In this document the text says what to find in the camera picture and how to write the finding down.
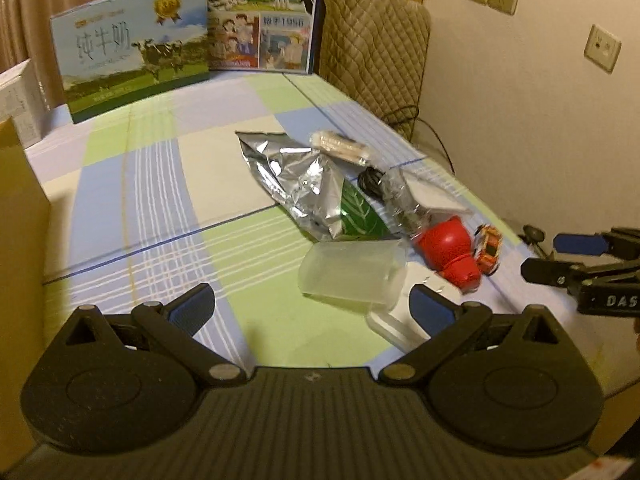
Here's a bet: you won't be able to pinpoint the white power adapter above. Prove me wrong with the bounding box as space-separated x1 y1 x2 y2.
366 261 462 352

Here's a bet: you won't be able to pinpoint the red pig toy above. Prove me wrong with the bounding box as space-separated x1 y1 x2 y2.
414 216 482 294

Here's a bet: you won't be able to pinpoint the translucent plastic cup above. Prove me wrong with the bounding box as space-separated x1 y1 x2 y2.
297 240 408 307

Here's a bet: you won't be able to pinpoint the orange toy car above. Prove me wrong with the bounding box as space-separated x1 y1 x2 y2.
474 224 502 276

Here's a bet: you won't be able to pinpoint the clear pack white pads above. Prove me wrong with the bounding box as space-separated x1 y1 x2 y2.
380 168 472 237

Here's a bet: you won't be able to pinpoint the silver green foil pouch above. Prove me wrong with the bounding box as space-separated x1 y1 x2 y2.
236 132 390 240

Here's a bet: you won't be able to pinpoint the cotton swab pack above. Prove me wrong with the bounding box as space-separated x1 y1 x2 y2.
310 130 373 167

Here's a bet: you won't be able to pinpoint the checkered bed sheet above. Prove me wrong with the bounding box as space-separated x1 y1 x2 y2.
24 70 616 396

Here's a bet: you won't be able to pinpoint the brown cardboard box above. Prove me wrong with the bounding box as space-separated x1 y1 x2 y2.
0 119 50 470

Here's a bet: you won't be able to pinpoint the white appliance box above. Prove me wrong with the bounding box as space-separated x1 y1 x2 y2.
0 58 48 148

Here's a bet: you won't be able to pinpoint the light blue milk carton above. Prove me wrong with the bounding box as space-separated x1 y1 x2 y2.
50 0 209 124

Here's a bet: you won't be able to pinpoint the quilted beige chair cover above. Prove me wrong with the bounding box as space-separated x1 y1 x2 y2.
316 0 432 140

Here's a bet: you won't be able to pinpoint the dark blue milk carton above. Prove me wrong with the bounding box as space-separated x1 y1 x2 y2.
207 0 318 74

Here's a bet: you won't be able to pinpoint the black small cable coil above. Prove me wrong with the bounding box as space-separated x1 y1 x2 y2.
357 167 388 201

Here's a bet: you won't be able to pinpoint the wall socket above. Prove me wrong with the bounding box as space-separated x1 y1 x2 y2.
584 24 622 74

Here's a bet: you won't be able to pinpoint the black cables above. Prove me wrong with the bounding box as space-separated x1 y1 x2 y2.
384 104 457 176

